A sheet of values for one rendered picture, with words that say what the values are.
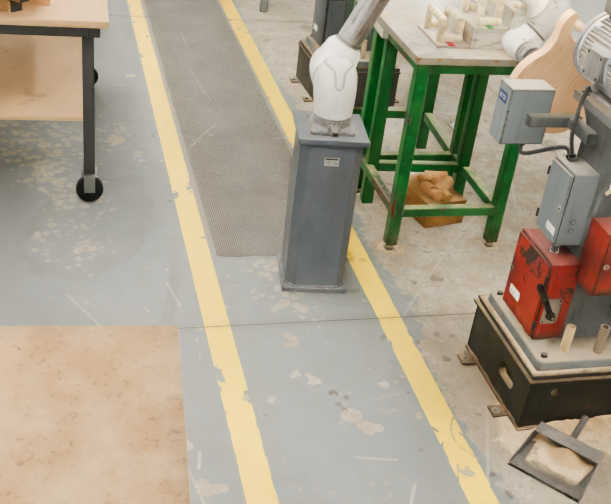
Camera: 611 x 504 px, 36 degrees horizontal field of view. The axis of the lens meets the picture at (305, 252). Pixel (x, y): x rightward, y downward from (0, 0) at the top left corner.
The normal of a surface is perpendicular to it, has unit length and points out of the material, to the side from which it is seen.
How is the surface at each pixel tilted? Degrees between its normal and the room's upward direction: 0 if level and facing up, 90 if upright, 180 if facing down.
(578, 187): 90
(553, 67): 92
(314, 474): 0
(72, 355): 0
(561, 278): 90
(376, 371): 0
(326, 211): 90
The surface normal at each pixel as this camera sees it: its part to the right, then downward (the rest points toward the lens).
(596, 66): -0.97, 0.03
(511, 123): 0.23, 0.53
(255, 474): 0.11, -0.85
